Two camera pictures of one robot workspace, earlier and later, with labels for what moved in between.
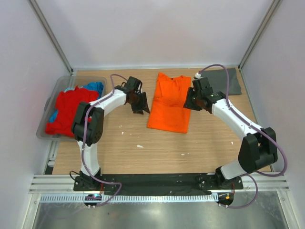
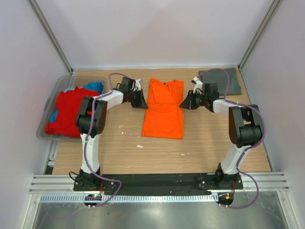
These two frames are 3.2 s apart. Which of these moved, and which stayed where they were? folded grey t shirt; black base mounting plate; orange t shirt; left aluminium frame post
Moved: orange t shirt
Stayed: left aluminium frame post; black base mounting plate; folded grey t shirt
